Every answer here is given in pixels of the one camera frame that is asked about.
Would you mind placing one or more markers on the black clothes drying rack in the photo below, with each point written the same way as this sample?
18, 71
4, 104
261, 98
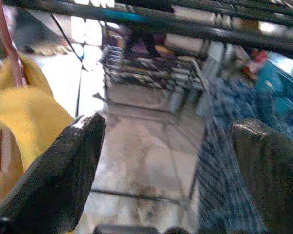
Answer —
210, 31

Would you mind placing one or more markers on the blue plaid shirt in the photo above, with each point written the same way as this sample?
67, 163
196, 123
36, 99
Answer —
222, 170

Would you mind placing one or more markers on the yellow polo shirt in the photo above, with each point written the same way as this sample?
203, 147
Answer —
27, 109

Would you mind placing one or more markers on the reddish plastic hanger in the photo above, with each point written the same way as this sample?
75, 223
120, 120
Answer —
12, 56

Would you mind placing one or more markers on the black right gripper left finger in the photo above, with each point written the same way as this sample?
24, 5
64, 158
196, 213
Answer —
51, 182

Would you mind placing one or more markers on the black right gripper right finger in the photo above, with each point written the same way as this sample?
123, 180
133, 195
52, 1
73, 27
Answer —
271, 170

